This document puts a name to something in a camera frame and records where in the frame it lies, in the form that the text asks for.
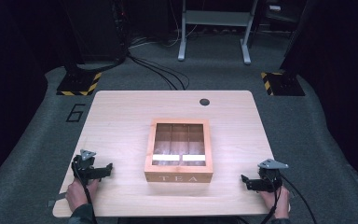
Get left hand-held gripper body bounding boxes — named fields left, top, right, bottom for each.
left=71, top=148, right=106, bottom=187

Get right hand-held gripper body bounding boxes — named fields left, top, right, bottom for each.
left=250, top=158, right=290, bottom=192

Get person's right hand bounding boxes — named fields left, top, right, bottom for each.
left=258, top=185, right=291, bottom=220

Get person's left hand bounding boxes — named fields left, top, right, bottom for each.
left=64, top=178, right=101, bottom=213

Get white strip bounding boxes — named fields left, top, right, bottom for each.
left=182, top=154, right=207, bottom=162
left=151, top=154, right=181, bottom=162

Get wooden tea box glass lid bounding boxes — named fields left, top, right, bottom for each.
left=144, top=118, right=214, bottom=184

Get black cabinet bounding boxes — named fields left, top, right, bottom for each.
left=62, top=0, right=129, bottom=64

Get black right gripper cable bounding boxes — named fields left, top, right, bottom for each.
left=259, top=174, right=319, bottom=224

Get grey strap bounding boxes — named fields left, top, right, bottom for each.
left=46, top=191, right=68, bottom=208

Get black yellow striped base plate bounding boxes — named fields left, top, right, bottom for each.
left=56, top=70, right=103, bottom=97
left=259, top=71, right=306, bottom=97

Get black floor cables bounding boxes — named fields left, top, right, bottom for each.
left=126, top=50, right=191, bottom=91

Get white metal stand frame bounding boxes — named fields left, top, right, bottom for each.
left=177, top=0, right=259, bottom=65

